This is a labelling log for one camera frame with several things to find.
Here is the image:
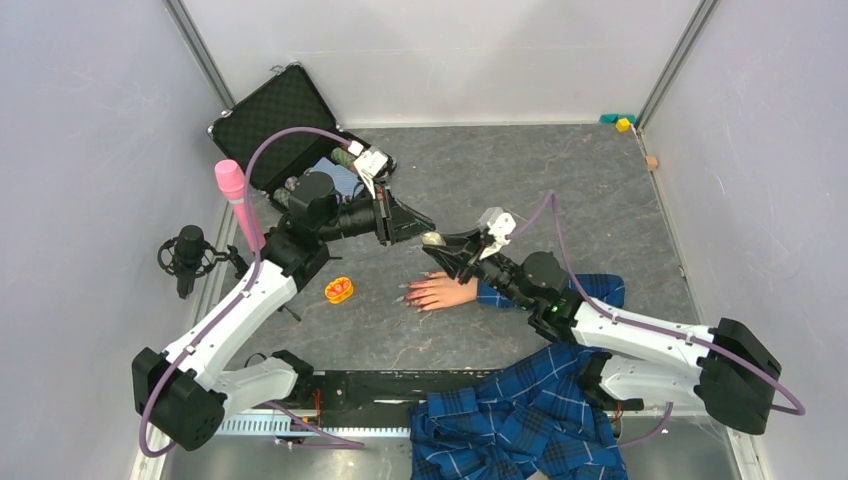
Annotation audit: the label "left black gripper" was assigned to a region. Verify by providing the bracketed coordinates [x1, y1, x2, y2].
[318, 179, 436, 247]

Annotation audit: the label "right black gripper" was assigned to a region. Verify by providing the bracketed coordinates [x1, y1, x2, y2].
[424, 225, 534, 311]

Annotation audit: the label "nail polish bottle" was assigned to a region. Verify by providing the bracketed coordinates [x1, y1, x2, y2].
[421, 231, 446, 247]

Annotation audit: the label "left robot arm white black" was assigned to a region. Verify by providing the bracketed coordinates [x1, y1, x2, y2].
[132, 171, 436, 458]

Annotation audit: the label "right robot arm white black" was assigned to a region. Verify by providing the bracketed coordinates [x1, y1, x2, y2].
[422, 230, 782, 435]

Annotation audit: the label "mannequin hand with painted nails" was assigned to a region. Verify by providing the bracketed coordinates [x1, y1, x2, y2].
[394, 272, 478, 312]

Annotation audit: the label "orange yellow round toy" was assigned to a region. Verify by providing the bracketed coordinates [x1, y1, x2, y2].
[324, 276, 354, 304]

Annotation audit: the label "black tripod stand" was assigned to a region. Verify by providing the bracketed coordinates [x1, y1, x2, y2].
[223, 245, 302, 322]

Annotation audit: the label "open black poker chip case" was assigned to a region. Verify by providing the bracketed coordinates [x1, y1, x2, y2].
[207, 63, 371, 211]

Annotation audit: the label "pink microphone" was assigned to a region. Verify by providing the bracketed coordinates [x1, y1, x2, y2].
[214, 159, 266, 253]

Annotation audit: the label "blue plaid shirt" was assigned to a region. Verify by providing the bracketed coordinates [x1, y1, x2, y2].
[408, 272, 629, 480]

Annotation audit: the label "teal block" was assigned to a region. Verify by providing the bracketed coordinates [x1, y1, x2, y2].
[599, 113, 637, 124]

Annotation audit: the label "yellow cube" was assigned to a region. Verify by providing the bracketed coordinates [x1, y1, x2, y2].
[615, 117, 632, 133]

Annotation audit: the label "black studio microphone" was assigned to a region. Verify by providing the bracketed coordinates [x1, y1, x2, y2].
[156, 225, 218, 300]

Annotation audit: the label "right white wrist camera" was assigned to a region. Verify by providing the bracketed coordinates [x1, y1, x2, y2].
[478, 207, 516, 260]

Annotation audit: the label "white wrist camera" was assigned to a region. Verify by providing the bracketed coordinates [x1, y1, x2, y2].
[353, 149, 389, 199]
[478, 207, 516, 260]

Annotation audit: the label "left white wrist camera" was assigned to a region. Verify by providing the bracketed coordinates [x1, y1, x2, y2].
[353, 149, 389, 199]

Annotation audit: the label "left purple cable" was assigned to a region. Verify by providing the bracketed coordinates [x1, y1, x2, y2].
[137, 127, 366, 460]

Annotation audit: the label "purple cable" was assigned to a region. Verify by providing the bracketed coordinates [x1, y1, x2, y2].
[137, 127, 366, 460]
[510, 190, 807, 450]

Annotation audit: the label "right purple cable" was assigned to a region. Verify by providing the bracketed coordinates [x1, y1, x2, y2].
[510, 190, 807, 450]

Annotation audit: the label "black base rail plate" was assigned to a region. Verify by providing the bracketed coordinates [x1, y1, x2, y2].
[280, 369, 494, 428]

